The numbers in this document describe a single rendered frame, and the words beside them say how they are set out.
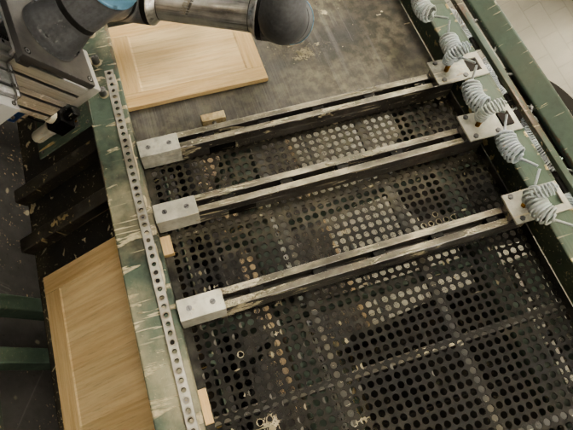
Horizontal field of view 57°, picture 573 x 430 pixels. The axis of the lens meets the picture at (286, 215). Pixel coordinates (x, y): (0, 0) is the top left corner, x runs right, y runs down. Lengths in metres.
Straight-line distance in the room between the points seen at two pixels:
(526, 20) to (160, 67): 5.65
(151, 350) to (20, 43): 0.80
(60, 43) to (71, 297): 0.98
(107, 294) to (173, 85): 0.75
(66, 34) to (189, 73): 0.65
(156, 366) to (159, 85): 0.95
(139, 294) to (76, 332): 0.53
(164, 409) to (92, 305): 0.64
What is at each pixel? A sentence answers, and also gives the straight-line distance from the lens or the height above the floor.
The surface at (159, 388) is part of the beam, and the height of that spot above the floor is 0.83.
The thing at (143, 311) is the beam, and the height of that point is 0.83.
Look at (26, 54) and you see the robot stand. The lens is 1.34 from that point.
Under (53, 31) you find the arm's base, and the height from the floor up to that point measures 1.08.
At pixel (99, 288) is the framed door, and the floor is 0.50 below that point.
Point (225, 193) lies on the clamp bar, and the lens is 1.60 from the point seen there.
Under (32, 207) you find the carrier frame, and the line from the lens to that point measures 2.36.
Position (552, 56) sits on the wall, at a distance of 6.97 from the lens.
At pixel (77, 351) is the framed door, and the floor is 0.35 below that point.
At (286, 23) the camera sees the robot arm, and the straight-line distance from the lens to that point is 1.24.
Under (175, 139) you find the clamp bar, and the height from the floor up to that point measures 1.02.
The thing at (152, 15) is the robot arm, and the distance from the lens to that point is 1.46.
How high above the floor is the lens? 1.71
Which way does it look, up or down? 18 degrees down
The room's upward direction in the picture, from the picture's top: 62 degrees clockwise
